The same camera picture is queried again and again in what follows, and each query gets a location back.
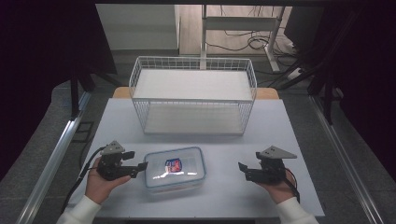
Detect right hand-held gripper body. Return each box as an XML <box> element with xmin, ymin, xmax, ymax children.
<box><xmin>247</xmin><ymin>145</ymin><xmax>299</xmax><ymax>186</ymax></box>

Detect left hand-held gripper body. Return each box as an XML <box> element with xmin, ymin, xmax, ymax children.
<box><xmin>96</xmin><ymin>140</ymin><xmax>139</xmax><ymax>182</ymax></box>

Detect clear plastic box blue-rimmed lid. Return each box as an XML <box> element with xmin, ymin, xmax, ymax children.
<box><xmin>143</xmin><ymin>146</ymin><xmax>207</xmax><ymax>194</ymax></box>

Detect person's left hand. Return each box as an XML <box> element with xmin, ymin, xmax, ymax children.
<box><xmin>84</xmin><ymin>156</ymin><xmax>132</xmax><ymax>205</ymax></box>

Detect person's right hand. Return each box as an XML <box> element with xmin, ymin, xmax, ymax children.
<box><xmin>256</xmin><ymin>172</ymin><xmax>299</xmax><ymax>205</ymax></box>

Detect black metal stand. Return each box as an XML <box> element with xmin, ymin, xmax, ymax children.
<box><xmin>270</xmin><ymin>12</ymin><xmax>359</xmax><ymax>126</ymax></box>
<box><xmin>68</xmin><ymin>69</ymin><xmax>96</xmax><ymax>121</ymax></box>

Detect white power strip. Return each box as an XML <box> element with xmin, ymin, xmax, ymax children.
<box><xmin>285</xmin><ymin>66</ymin><xmax>304</xmax><ymax>81</ymax></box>

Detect black curtain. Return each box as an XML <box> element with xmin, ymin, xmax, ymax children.
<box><xmin>0</xmin><ymin>0</ymin><xmax>119</xmax><ymax>182</ymax></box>
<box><xmin>311</xmin><ymin>0</ymin><xmax>396</xmax><ymax>174</ymax></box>

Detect white cabinet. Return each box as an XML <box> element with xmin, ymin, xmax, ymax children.
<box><xmin>95</xmin><ymin>3</ymin><xmax>181</xmax><ymax>51</ymax></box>

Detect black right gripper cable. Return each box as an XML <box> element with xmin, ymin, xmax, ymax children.
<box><xmin>283</xmin><ymin>167</ymin><xmax>302</xmax><ymax>203</ymax></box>

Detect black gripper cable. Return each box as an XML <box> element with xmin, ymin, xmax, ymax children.
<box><xmin>60</xmin><ymin>146</ymin><xmax>107</xmax><ymax>215</ymax></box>
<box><xmin>283</xmin><ymin>167</ymin><xmax>302</xmax><ymax>203</ymax></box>

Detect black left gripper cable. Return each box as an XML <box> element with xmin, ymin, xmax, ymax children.
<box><xmin>60</xmin><ymin>146</ymin><xmax>107</xmax><ymax>215</ymax></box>

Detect aluminium rail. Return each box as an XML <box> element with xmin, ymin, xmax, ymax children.
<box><xmin>309</xmin><ymin>93</ymin><xmax>387</xmax><ymax>224</ymax></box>
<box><xmin>15</xmin><ymin>91</ymin><xmax>92</xmax><ymax>224</ymax></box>

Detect white wire basket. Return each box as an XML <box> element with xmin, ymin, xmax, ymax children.
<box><xmin>128</xmin><ymin>55</ymin><xmax>259</xmax><ymax>136</ymax></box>

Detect black cables on floor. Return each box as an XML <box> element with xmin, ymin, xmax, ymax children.
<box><xmin>205</xmin><ymin>5</ymin><xmax>295</xmax><ymax>53</ymax></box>

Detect white metal desk frame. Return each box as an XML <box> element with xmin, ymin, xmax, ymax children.
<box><xmin>200</xmin><ymin>4</ymin><xmax>287</xmax><ymax>73</ymax></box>

